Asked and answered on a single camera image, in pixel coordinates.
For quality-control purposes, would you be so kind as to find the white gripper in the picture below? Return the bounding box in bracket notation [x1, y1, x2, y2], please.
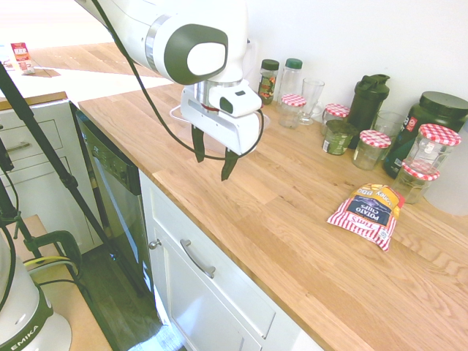
[181, 84, 263, 182]

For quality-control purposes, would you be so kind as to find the red striped potato chip bag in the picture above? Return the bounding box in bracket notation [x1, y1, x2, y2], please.
[326, 182, 407, 252]

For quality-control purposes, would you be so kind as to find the glass jar red checkered lid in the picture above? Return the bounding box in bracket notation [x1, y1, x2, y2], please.
[320, 103, 351, 137]
[404, 123, 462, 176]
[352, 129, 392, 171]
[278, 94, 306, 129]
[390, 160, 441, 205]

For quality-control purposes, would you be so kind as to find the spice jar dark lid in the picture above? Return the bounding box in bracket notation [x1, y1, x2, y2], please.
[258, 58, 281, 106]

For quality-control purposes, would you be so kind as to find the clear bottle green lid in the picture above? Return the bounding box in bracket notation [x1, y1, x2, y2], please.
[280, 57, 303, 102]

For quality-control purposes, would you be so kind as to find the dark green lidded jar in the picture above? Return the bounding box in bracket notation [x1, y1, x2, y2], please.
[321, 119, 359, 157]

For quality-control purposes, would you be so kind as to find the white counter cabinet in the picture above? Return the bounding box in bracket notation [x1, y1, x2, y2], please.
[138, 170, 325, 351]

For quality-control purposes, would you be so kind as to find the black shaker bottle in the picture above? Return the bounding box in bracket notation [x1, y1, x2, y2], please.
[346, 74, 391, 150]

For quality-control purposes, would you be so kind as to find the black tripod stand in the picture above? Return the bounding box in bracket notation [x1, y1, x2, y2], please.
[0, 61, 147, 298]

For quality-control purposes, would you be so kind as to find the green black clamp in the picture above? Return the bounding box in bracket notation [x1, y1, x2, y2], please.
[23, 230, 83, 286]

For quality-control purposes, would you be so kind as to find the white side drawer cabinet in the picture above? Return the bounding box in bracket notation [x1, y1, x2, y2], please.
[0, 95, 104, 255]

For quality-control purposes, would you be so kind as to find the clear glass tumbler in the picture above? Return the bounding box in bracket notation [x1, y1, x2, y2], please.
[372, 110, 407, 147]

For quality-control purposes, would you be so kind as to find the wooden robot mounting board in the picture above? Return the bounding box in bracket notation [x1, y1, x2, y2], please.
[0, 214, 115, 351]

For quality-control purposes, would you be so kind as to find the red carton box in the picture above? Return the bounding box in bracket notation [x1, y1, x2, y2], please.
[10, 42, 36, 76]

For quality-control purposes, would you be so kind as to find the large black supplement tub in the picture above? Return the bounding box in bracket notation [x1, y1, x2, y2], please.
[382, 91, 468, 180]

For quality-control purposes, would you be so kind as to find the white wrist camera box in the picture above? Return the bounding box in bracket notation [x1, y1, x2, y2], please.
[218, 86, 263, 118]

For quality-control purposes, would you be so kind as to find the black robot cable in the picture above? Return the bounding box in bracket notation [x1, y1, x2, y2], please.
[91, 0, 265, 161]

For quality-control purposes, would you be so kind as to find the silver drawer bar handle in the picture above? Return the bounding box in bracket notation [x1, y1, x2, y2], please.
[179, 239, 216, 279]

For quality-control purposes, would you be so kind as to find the clear glass handled mug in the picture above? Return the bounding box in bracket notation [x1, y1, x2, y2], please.
[298, 78, 325, 127]

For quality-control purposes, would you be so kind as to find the silver side cabinet handle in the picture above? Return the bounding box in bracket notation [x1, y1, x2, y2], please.
[4, 141, 31, 154]

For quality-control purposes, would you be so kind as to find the yellow cable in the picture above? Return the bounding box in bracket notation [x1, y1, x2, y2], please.
[23, 255, 80, 276]

